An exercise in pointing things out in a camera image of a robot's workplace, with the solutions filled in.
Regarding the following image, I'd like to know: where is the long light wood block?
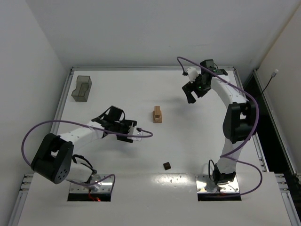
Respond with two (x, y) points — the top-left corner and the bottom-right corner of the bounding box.
(153, 106), (161, 120)

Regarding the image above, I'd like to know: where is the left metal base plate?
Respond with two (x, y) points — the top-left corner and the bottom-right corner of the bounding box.
(69, 174), (114, 194)

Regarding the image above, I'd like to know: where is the purple cable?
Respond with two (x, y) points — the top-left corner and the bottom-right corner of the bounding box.
(21, 120), (154, 186)
(176, 56), (263, 196)

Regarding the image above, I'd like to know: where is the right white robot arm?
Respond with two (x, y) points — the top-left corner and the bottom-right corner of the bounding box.
(182, 59), (259, 185)

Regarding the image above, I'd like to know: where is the black wall cable with plug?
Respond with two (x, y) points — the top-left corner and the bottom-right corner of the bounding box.
(261, 69), (279, 95)

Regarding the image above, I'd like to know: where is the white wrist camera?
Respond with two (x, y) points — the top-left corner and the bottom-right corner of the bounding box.
(128, 126), (143, 141)
(186, 67), (199, 83)

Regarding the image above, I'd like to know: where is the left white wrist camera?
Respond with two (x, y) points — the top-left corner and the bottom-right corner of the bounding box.
(128, 126), (143, 141)

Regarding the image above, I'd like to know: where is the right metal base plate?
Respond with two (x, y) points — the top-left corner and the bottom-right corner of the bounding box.
(196, 174), (240, 194)

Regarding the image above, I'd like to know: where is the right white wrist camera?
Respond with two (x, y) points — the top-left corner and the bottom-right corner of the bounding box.
(186, 67), (199, 83)

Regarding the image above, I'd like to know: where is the metal base plate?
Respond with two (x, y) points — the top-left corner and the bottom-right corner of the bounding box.
(69, 174), (114, 194)
(196, 174), (240, 194)

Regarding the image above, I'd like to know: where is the clear plastic bin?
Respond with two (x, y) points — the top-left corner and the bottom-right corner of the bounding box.
(71, 75), (92, 102)

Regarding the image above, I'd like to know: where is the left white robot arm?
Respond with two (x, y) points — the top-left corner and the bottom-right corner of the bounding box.
(31, 106), (137, 185)

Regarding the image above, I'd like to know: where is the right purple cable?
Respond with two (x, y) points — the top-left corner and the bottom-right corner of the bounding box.
(176, 56), (263, 196)

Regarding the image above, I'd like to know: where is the small dark wood cube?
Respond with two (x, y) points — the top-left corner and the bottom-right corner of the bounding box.
(163, 162), (171, 170)

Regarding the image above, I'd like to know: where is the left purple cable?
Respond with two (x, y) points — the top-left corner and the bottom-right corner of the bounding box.
(21, 120), (154, 186)

